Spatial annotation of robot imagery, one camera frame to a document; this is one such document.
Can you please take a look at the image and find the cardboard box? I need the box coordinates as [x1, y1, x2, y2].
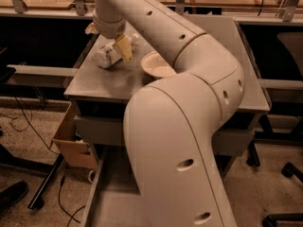
[52, 105, 98, 169]

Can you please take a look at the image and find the black desk leg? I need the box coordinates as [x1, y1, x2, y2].
[27, 154, 63, 210]

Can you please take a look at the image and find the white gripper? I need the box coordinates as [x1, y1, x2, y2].
[85, 9, 133, 63]

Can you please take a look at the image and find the white paper bowl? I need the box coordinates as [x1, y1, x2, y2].
[141, 51, 176, 79]

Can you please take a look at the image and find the black chair base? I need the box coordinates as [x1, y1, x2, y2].
[261, 162, 303, 227]

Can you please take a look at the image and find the black shoe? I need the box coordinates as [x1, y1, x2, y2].
[0, 181, 28, 213]

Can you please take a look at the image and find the grey drawer cabinet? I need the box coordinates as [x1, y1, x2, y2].
[65, 14, 271, 175]

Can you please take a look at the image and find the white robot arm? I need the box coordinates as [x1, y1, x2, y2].
[94, 0, 244, 227]

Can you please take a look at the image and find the grey open middle drawer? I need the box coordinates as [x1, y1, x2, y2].
[80, 147, 150, 227]

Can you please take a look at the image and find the black floor cable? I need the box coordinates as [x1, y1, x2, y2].
[57, 168, 87, 224]

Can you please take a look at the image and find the clear plastic water bottle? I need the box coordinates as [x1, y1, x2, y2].
[93, 33, 139, 69]

